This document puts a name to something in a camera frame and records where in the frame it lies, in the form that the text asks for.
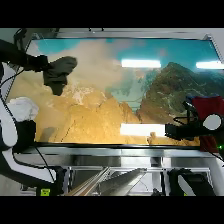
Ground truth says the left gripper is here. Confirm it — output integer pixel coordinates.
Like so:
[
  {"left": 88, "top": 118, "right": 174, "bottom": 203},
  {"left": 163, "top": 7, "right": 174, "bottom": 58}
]
[{"left": 31, "top": 54, "right": 52, "bottom": 73}]

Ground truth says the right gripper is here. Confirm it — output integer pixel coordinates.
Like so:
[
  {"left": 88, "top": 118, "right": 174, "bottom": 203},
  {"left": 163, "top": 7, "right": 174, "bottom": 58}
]
[{"left": 164, "top": 123, "right": 189, "bottom": 141}]

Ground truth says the olive green shirt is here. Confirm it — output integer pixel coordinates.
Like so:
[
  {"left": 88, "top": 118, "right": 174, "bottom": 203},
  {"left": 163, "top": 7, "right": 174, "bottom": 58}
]
[{"left": 42, "top": 55, "right": 79, "bottom": 97}]

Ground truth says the blue garment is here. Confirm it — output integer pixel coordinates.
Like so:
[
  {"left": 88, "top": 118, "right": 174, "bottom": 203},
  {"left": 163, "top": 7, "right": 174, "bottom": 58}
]
[{"left": 185, "top": 94, "right": 205, "bottom": 103}]

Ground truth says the red garment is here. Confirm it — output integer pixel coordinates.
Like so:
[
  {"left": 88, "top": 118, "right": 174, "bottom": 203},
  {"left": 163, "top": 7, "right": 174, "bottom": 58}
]
[{"left": 190, "top": 95, "right": 224, "bottom": 154}]

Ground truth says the white garment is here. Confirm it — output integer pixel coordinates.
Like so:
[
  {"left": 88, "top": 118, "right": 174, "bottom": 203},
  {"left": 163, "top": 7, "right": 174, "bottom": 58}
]
[{"left": 6, "top": 96, "right": 40, "bottom": 123}]

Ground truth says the black garment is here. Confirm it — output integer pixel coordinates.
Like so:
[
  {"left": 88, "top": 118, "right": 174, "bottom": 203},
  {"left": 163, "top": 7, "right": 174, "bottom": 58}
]
[{"left": 13, "top": 119, "right": 37, "bottom": 154}]

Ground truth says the silver frame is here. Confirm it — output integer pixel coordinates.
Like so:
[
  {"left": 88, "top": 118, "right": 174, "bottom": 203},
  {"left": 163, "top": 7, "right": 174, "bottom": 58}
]
[{"left": 13, "top": 143, "right": 224, "bottom": 196}]

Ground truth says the black cable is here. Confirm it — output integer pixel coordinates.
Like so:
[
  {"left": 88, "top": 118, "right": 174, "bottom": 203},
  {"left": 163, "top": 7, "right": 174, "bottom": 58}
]
[{"left": 32, "top": 145, "right": 57, "bottom": 184}]

